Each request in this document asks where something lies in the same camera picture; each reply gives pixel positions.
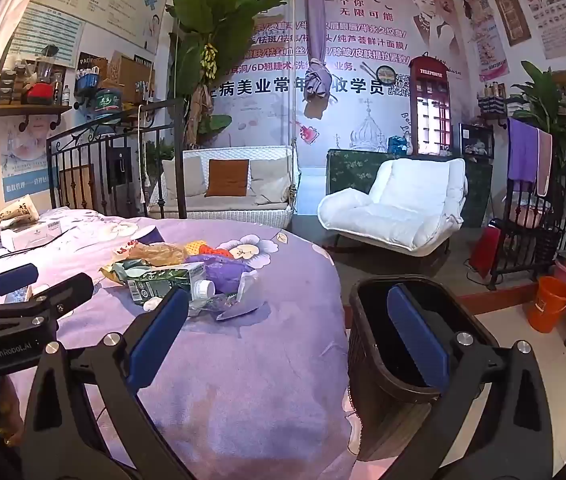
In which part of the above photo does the green and white milk carton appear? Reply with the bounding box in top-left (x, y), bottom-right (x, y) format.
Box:
top-left (125, 265), bottom-right (209, 306)

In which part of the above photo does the white wicker swing sofa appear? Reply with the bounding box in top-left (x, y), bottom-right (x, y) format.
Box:
top-left (148, 145), bottom-right (301, 231)

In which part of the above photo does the green potted plant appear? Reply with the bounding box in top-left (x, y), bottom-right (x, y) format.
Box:
top-left (510, 60), bottom-right (566, 161)

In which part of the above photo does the black iron bed frame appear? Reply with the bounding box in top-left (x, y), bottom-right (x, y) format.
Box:
top-left (45, 97), bottom-right (189, 219)

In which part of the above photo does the brown cushion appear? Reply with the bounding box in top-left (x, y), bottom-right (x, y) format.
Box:
top-left (205, 159), bottom-right (250, 198)

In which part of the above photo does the purple towel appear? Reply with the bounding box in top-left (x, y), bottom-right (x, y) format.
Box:
top-left (507, 117), bottom-right (540, 183)

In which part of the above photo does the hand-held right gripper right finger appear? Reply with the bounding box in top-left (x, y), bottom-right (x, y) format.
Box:
top-left (387, 282), bottom-right (556, 480)

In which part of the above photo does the purple hanging umbrella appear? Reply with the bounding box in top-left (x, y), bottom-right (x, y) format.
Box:
top-left (303, 0), bottom-right (334, 118)

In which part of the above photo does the purple floral bedsheet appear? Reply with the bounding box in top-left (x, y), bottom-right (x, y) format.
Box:
top-left (0, 207), bottom-right (359, 480)

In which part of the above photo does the black hanging pouch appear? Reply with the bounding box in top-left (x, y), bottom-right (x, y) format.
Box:
top-left (107, 147), bottom-right (132, 187)

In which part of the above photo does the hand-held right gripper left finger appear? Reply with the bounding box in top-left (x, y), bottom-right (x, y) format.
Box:
top-left (20, 287), bottom-right (191, 480)

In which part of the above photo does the white padded armchair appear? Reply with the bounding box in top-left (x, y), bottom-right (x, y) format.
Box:
top-left (318, 157), bottom-right (466, 258)

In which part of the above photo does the red telephone booth cabinet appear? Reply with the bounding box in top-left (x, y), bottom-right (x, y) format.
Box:
top-left (408, 54), bottom-right (453, 157)

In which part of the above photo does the dark brown waste bin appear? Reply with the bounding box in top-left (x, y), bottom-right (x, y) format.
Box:
top-left (348, 275), bottom-right (499, 448)

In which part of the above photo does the pale blue wall poster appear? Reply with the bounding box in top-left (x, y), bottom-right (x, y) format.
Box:
top-left (3, 115), bottom-right (57, 193)

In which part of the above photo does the pink towel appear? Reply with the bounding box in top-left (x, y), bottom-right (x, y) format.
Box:
top-left (536, 130), bottom-right (555, 197)

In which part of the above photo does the large printed wall banner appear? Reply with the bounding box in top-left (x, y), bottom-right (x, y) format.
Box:
top-left (213, 0), bottom-right (469, 157)

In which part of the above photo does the beige cushion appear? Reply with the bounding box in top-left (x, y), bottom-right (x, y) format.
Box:
top-left (162, 156), bottom-right (207, 201)
top-left (249, 157), bottom-right (294, 206)

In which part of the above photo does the black display box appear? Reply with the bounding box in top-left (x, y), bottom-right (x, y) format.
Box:
top-left (458, 122), bottom-right (494, 158)

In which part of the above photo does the small shelf with bottles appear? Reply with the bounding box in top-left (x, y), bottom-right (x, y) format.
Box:
top-left (478, 82), bottom-right (510, 126)

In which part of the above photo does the white disc spindle case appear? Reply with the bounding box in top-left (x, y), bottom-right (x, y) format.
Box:
top-left (185, 255), bottom-right (259, 306)

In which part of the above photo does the orange bucket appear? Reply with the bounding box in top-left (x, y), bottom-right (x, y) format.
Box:
top-left (528, 276), bottom-right (566, 333)

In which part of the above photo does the teal round tin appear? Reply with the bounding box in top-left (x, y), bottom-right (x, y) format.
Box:
top-left (88, 87), bottom-right (124, 122)

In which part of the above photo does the brown wall poster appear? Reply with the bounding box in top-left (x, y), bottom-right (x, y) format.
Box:
top-left (483, 0), bottom-right (532, 46)

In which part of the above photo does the pink wall poster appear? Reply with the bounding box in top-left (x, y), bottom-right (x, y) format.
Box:
top-left (460, 0), bottom-right (497, 81)

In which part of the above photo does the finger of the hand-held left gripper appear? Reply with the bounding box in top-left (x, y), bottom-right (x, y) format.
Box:
top-left (0, 262), bottom-right (40, 311)
top-left (0, 272), bottom-right (94, 333)

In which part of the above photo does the beige snack bag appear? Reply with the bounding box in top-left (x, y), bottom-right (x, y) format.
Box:
top-left (0, 200), bottom-right (40, 226)

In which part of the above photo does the green snack wrapper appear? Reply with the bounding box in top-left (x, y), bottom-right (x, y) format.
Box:
top-left (100, 259), bottom-right (149, 286)

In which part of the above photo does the silver foil wrapper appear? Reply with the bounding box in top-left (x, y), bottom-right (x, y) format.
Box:
top-left (215, 302), bottom-right (269, 322)

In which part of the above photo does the wooden wall shelf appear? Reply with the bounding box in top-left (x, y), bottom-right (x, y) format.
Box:
top-left (0, 102), bottom-right (72, 136)

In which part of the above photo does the brown paper bag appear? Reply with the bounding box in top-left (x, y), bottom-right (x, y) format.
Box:
top-left (128, 242), bottom-right (189, 266)

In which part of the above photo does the red bag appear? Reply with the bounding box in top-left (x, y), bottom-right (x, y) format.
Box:
top-left (469, 225), bottom-right (506, 279)

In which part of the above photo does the black metal rack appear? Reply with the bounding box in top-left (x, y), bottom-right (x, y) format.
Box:
top-left (488, 160), bottom-right (566, 291)

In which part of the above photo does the white tissue box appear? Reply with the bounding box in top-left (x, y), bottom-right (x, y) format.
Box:
top-left (0, 220), bottom-right (64, 252)

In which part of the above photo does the banana plant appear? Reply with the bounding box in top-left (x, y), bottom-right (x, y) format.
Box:
top-left (163, 0), bottom-right (289, 147)

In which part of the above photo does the blue text wall poster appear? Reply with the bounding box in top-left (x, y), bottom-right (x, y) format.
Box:
top-left (10, 2), bottom-right (86, 69)

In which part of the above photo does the cardboard box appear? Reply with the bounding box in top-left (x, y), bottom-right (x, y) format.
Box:
top-left (108, 50), bottom-right (155, 106)

